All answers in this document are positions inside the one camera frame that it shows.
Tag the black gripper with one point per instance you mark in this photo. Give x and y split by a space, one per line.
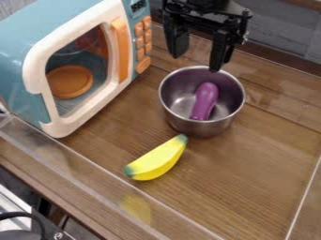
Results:
218 17

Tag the purple toy eggplant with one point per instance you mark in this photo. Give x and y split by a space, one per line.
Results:
206 98

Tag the silver metal pot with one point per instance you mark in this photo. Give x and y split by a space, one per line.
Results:
177 96

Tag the blue toy microwave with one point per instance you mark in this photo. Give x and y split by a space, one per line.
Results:
99 34

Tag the orange microwave turntable plate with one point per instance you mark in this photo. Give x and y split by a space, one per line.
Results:
70 81

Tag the yellow toy banana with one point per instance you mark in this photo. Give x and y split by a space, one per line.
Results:
158 161

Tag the clear acrylic barrier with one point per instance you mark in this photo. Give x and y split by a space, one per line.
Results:
117 210

